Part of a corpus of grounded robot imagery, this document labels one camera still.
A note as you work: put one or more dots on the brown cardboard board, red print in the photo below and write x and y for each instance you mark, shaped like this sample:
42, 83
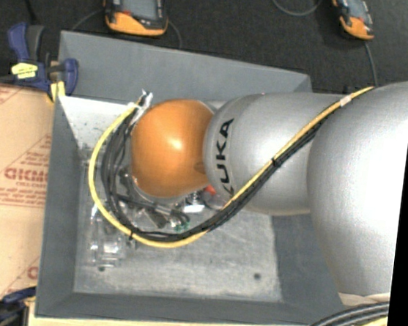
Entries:
4, 230

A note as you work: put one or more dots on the grey metal bin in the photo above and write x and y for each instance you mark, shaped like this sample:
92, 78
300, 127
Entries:
213, 270

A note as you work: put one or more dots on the small red object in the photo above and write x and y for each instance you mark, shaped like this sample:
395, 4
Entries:
210, 192

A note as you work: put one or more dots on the black cylinder on white bracket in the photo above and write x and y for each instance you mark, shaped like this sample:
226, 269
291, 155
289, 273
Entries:
195, 206

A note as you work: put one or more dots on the clear glass thing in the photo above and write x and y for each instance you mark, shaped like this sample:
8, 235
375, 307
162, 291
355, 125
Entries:
106, 248

